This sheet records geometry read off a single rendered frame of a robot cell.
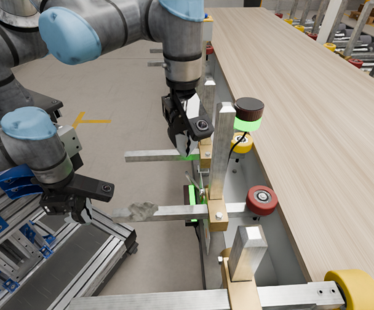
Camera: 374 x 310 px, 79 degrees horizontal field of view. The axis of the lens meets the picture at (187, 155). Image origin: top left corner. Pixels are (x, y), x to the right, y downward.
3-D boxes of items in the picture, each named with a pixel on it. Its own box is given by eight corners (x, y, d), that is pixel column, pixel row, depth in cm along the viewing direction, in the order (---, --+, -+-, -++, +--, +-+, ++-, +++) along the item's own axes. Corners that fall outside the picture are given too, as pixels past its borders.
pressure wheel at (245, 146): (240, 171, 83) (246, 147, 76) (222, 162, 87) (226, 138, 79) (251, 160, 88) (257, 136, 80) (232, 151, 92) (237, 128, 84)
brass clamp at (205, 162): (198, 168, 82) (198, 158, 78) (195, 144, 92) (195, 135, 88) (215, 168, 82) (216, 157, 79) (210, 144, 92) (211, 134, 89)
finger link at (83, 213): (72, 224, 66) (61, 205, 59) (93, 222, 66) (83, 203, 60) (69, 234, 63) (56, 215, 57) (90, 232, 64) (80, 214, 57)
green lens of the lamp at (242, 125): (234, 131, 48) (236, 122, 46) (229, 115, 52) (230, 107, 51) (262, 130, 48) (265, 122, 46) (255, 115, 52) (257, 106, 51)
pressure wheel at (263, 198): (244, 231, 66) (252, 208, 58) (238, 208, 72) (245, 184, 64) (272, 230, 66) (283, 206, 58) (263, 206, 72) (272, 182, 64)
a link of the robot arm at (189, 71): (209, 58, 43) (167, 64, 40) (207, 82, 46) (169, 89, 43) (192, 46, 48) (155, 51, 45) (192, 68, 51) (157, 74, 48)
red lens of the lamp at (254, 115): (236, 121, 46) (238, 112, 44) (230, 106, 50) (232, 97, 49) (266, 120, 46) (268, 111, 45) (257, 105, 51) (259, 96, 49)
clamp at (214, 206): (208, 232, 63) (210, 222, 60) (203, 193, 73) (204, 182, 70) (229, 231, 63) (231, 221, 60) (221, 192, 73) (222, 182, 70)
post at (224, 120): (205, 232, 77) (219, 108, 45) (205, 223, 80) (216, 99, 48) (216, 232, 78) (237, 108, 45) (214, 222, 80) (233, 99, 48)
